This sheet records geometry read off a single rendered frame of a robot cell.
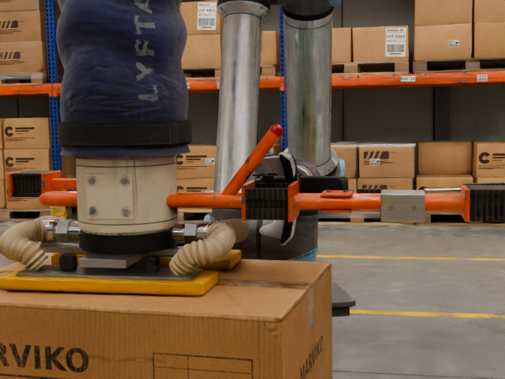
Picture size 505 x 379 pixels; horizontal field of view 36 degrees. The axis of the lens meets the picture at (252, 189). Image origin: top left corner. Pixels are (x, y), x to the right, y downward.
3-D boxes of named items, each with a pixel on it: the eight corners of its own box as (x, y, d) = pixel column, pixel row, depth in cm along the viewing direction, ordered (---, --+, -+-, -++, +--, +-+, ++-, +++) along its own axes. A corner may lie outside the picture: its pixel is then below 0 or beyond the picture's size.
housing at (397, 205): (379, 222, 122) (379, 193, 121) (381, 216, 128) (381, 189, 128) (425, 222, 120) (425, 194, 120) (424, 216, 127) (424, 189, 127)
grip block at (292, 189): (240, 222, 124) (240, 186, 124) (252, 213, 134) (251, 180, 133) (291, 222, 123) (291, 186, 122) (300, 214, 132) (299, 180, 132)
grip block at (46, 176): (7, 197, 161) (6, 173, 160) (26, 192, 169) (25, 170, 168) (45, 198, 159) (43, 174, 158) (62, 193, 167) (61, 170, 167)
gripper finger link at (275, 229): (256, 256, 132) (263, 218, 138) (291, 256, 131) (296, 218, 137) (254, 243, 130) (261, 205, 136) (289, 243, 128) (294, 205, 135)
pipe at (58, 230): (2, 265, 125) (1, 230, 124) (68, 239, 149) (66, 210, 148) (207, 271, 118) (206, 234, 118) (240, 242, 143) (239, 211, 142)
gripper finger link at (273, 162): (252, 156, 128) (261, 183, 136) (288, 155, 127) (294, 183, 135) (254, 140, 130) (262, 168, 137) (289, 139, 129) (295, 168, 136)
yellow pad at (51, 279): (-3, 289, 123) (-5, 259, 123) (27, 276, 133) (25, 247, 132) (204, 296, 117) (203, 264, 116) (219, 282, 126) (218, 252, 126)
